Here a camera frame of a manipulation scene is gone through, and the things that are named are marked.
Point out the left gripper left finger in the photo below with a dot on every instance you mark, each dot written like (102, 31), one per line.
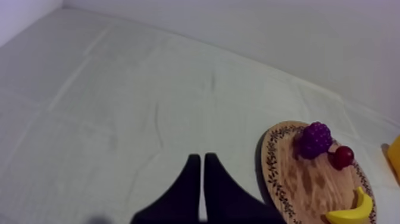
(181, 200)

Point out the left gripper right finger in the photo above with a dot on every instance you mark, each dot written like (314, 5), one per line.
(228, 200)

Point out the round wooden board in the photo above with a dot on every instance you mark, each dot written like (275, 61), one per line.
(307, 187)

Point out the yellow plastic basket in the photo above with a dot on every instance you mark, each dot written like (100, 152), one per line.
(395, 156)

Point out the purple toy grapes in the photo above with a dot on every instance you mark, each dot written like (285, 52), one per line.
(315, 140)

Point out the small red fruit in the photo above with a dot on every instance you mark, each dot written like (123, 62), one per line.
(343, 157)

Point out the yellow toy banana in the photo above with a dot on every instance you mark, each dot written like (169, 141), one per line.
(353, 214)

